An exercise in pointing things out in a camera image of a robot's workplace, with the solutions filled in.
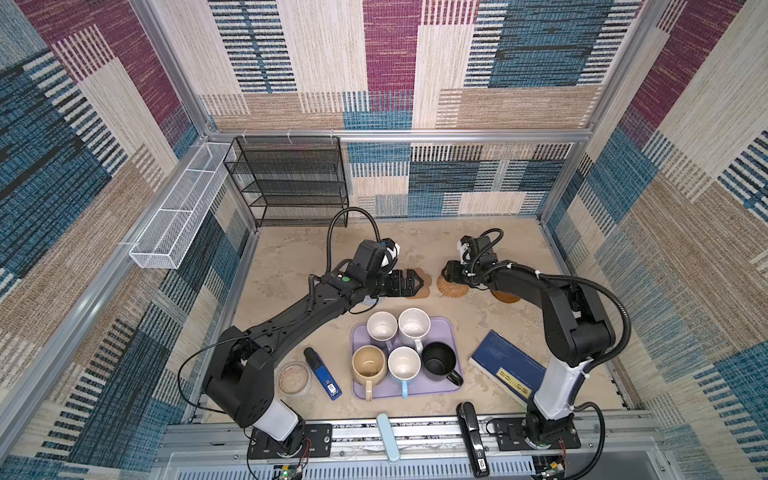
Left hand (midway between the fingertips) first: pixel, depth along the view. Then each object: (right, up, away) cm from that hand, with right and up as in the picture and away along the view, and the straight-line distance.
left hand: (413, 279), depth 80 cm
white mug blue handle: (-2, -23, +3) cm, 24 cm away
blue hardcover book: (+27, -25, +4) cm, 37 cm away
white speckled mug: (+1, -15, +10) cm, 18 cm away
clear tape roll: (-32, -27, +3) cm, 42 cm away
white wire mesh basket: (-75, +10, +11) cm, 76 cm away
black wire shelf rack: (-41, +32, +29) cm, 60 cm away
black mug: (+7, -24, +4) cm, 25 cm away
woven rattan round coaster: (+14, -5, +19) cm, 24 cm away
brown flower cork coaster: (+6, -5, +21) cm, 23 cm away
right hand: (+13, 0, +18) cm, 22 cm away
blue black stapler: (-25, -25, +2) cm, 35 cm away
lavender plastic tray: (+10, -17, +11) cm, 22 cm away
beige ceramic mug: (-12, -25, +3) cm, 27 cm away
